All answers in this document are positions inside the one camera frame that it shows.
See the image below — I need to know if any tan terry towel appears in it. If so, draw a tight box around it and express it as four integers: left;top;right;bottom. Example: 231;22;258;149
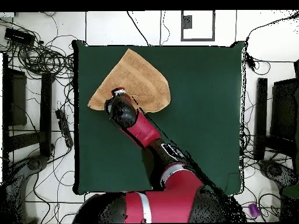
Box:
87;48;172;113

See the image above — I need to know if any flat black box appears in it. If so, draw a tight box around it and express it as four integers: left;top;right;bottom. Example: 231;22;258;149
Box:
4;27;36;46

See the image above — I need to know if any black power strip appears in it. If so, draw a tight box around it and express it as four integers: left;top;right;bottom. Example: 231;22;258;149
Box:
55;109;74;148

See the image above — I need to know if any dark green table cloth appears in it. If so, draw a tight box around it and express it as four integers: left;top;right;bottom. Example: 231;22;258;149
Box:
71;39;246;196

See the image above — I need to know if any black stand base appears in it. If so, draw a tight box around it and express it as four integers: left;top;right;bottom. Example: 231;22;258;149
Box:
4;155;50;223
258;159;299;222

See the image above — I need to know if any black plug adapter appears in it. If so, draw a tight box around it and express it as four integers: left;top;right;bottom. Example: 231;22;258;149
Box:
245;52;256;72

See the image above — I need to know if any purple object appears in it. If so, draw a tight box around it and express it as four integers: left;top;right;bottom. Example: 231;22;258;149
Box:
248;202;260;218

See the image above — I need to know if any thick black cable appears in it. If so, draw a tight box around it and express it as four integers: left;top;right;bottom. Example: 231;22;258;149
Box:
127;10;150;46

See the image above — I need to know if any black metal frame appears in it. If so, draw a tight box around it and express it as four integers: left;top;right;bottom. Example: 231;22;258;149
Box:
254;59;299;162
2;53;55;159

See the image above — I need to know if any tangle of black cables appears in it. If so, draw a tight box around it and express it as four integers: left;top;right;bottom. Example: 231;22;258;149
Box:
13;41;75;79

